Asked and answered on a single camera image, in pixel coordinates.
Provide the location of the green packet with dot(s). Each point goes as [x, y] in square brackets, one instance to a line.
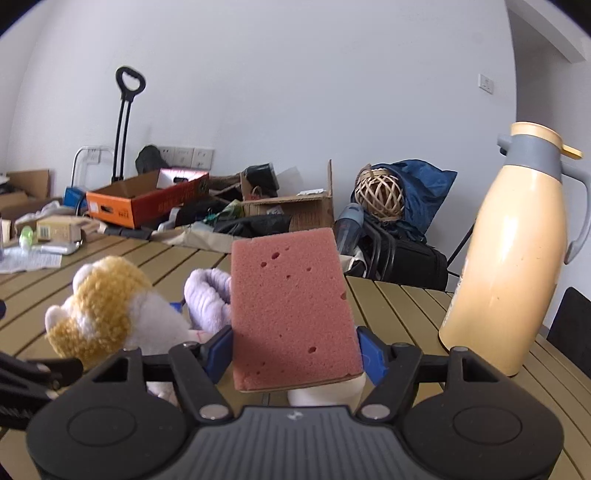
[233, 210]

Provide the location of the khaki slatted folding table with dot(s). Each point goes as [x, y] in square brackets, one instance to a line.
[406, 314]

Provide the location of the blue grey bottle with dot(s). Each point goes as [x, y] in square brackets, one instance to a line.
[348, 228]

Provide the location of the beige small carton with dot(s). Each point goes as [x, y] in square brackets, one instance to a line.
[60, 228]

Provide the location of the cream thermos jug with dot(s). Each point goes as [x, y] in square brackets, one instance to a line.
[498, 258]

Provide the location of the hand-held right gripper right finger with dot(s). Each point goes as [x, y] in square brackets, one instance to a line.
[371, 357]

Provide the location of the black folding chair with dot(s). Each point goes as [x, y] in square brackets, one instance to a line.
[572, 327]

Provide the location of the black luggage bag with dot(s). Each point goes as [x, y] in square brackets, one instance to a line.
[411, 258]

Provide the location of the white and pink box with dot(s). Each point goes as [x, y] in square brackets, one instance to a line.
[182, 177]

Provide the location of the green and white small bottle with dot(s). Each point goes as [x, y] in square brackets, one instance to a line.
[27, 237]

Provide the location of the blue bag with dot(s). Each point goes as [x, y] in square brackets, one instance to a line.
[429, 194]

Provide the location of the large brown cardboard box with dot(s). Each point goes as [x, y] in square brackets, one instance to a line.
[27, 184]

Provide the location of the blue box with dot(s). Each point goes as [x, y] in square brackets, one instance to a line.
[74, 199]

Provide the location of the white wall switch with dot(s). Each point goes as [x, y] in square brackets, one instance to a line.
[486, 84]

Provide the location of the black pouch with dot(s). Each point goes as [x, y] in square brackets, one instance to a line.
[261, 180]

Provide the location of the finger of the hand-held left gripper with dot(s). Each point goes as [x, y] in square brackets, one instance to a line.
[51, 371]

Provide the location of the white wall socket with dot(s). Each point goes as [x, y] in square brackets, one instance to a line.
[168, 156]
[93, 157]
[203, 158]
[184, 157]

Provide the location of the open brown cardboard box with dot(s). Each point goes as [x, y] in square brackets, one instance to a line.
[304, 212]

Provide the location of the black cloth bag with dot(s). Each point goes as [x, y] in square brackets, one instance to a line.
[151, 159]

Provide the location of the yellow and white plush toy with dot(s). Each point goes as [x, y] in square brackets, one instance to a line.
[106, 295]

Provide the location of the wicker ball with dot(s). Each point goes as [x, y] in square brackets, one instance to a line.
[379, 194]

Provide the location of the pink sponge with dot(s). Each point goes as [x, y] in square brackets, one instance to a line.
[291, 304]

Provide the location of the white metal chair frame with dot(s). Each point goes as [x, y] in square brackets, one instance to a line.
[76, 166]

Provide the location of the orange cardboard box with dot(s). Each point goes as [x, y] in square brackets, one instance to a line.
[138, 205]

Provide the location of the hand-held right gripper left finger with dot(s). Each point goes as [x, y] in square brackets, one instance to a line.
[221, 355]

